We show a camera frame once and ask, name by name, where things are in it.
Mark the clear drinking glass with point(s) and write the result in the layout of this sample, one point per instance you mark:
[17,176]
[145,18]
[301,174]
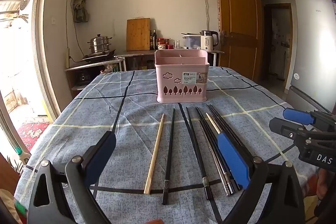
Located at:
[178,44]

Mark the cream white chopstick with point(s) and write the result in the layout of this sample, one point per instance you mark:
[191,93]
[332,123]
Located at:
[213,123]

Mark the red patterned rug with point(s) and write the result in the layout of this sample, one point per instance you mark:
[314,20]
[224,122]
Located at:
[32,136]

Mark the silver refrigerator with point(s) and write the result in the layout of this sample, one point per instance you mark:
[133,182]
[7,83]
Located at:
[312,50]

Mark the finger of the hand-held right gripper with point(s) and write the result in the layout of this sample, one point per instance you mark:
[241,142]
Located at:
[298,116]
[284,128]

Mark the blue plaid tablecloth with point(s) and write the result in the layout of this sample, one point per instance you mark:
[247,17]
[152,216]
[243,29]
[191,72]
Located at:
[105,108]

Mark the silver metal chopstick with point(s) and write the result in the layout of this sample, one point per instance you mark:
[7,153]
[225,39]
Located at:
[214,158]

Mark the wooden chopstick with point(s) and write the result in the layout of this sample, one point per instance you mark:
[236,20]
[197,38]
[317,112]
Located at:
[155,150]

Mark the black induction cooker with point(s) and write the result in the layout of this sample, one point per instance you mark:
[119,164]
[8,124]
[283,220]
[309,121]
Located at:
[99,56]

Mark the wooden door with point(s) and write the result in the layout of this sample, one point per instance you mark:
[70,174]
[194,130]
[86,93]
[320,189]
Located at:
[239,22]

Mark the wooden cutting board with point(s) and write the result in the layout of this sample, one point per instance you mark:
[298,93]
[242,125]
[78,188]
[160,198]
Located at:
[138,35]

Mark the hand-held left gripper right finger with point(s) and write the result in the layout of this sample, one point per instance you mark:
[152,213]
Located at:
[232,158]

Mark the steel counter table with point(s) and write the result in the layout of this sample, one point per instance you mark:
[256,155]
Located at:
[141,52]

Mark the water filter pitcher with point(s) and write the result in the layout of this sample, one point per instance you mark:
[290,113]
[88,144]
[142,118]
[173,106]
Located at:
[191,41]

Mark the person's left hand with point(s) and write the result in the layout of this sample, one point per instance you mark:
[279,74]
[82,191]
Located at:
[154,221]

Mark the wall power strip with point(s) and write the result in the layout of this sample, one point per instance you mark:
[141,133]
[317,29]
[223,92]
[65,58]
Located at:
[68,58]

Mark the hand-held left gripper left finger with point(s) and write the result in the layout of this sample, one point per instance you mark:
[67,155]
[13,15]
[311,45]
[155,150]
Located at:
[102,155]

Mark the black chopstick silver band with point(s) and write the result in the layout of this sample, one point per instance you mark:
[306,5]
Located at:
[197,150]

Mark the pink utensil basket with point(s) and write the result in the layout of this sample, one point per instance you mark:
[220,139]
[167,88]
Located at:
[181,77]

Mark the dark oil bottle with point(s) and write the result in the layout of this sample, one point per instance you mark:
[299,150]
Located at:
[154,40]

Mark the white electric kettle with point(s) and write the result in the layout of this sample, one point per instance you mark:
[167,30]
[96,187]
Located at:
[208,41]

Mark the person's right hand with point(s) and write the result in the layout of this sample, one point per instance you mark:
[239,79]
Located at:
[319,182]

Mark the red lid jar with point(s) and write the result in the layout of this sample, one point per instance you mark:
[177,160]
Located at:
[161,44]

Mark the steel steamer pot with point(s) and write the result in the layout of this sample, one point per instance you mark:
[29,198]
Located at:
[99,44]

